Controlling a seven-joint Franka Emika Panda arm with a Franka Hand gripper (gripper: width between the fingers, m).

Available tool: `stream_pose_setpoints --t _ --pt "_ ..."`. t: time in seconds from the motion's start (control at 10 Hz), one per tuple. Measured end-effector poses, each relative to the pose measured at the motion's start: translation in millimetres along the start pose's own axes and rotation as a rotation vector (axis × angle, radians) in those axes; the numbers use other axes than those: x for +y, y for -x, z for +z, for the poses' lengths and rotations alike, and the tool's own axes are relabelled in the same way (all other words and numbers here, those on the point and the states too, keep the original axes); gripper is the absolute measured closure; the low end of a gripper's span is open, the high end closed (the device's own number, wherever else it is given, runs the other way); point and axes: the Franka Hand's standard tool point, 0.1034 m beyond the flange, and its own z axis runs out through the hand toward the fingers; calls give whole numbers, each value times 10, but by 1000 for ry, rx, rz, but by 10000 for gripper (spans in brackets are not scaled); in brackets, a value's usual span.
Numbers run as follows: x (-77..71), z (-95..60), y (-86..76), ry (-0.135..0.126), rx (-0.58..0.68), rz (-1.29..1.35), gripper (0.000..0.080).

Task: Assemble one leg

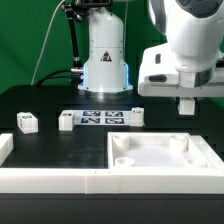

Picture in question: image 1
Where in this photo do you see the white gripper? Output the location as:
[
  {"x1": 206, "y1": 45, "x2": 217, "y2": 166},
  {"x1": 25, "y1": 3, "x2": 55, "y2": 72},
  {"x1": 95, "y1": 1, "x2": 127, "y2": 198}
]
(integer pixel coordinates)
[{"x1": 138, "y1": 44, "x2": 224, "y2": 116}]

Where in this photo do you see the white square tabletop part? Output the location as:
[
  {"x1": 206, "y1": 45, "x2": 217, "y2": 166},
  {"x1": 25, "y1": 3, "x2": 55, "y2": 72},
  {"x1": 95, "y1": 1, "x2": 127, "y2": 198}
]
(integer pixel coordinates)
[{"x1": 107, "y1": 132, "x2": 215, "y2": 169}]

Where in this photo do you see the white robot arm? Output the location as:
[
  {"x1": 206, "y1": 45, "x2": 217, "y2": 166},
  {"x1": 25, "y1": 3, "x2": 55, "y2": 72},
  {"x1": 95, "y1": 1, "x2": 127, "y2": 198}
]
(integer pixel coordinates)
[{"x1": 79, "y1": 0, "x2": 224, "y2": 115}]

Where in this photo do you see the fiducial marker sheet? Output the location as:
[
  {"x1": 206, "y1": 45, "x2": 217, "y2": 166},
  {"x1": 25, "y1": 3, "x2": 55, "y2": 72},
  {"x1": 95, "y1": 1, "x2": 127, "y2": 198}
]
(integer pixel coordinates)
[{"x1": 75, "y1": 110, "x2": 130, "y2": 126}]

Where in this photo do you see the white U-shaped obstacle fence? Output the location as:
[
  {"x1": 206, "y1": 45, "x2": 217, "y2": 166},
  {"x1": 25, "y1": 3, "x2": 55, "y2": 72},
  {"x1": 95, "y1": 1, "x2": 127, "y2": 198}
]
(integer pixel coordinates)
[{"x1": 0, "y1": 134, "x2": 224, "y2": 194}]

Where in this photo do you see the black cable bundle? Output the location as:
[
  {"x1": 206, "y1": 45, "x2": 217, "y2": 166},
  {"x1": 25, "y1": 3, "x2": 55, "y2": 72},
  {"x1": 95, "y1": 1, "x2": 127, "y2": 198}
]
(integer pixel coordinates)
[{"x1": 34, "y1": 68, "x2": 84, "y2": 88}]

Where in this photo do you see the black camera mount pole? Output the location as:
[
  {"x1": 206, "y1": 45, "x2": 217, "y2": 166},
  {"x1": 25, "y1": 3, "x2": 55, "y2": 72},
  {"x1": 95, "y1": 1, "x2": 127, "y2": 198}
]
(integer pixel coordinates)
[{"x1": 62, "y1": 0, "x2": 88, "y2": 76}]

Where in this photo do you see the grey cable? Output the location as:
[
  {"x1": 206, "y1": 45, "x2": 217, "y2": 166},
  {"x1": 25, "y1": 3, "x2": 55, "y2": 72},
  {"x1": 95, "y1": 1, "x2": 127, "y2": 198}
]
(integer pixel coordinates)
[{"x1": 30, "y1": 0, "x2": 67, "y2": 86}]

